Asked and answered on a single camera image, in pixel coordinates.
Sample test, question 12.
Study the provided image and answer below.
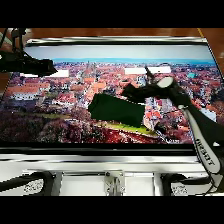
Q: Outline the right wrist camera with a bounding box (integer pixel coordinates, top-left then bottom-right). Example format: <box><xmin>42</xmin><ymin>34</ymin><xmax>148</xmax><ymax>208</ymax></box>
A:
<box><xmin>143</xmin><ymin>65</ymin><xmax>159</xmax><ymax>86</ymax></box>

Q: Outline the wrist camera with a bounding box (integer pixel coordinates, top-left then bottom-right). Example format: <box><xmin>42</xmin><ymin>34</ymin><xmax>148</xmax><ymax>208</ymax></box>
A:
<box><xmin>143</xmin><ymin>65</ymin><xmax>159</xmax><ymax>86</ymax></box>
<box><xmin>10</xmin><ymin>28</ymin><xmax>28</xmax><ymax>57</ymax></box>

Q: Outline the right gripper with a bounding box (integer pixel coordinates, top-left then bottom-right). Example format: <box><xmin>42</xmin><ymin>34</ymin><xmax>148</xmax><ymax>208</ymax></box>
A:
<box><xmin>121</xmin><ymin>82</ymin><xmax>152</xmax><ymax>102</ymax></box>

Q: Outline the dark green garment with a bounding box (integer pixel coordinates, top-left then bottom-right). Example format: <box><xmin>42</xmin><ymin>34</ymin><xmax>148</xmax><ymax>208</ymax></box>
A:
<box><xmin>87</xmin><ymin>92</ymin><xmax>148</xmax><ymax>129</ymax></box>

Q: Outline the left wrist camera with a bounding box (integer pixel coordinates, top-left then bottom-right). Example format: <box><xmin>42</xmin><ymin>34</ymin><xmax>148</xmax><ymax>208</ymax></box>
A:
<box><xmin>10</xmin><ymin>28</ymin><xmax>28</xmax><ymax>57</ymax></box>

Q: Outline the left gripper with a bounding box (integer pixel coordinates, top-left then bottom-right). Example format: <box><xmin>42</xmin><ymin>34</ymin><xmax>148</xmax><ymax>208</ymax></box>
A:
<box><xmin>30</xmin><ymin>57</ymin><xmax>59</xmax><ymax>78</ymax></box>

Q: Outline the silver frame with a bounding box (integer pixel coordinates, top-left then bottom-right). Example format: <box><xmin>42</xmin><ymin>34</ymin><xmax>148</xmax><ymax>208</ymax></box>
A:
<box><xmin>0</xmin><ymin>152</ymin><xmax>224</xmax><ymax>197</ymax></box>

